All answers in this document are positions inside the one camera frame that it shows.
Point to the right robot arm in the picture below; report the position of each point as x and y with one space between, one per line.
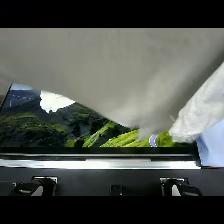
181 188

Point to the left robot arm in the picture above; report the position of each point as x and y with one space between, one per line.
31 188

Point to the white garment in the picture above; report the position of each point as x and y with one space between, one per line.
200 113

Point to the light blue garment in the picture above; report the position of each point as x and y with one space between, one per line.
212 146

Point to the silver frame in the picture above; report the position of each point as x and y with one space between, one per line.
100 164

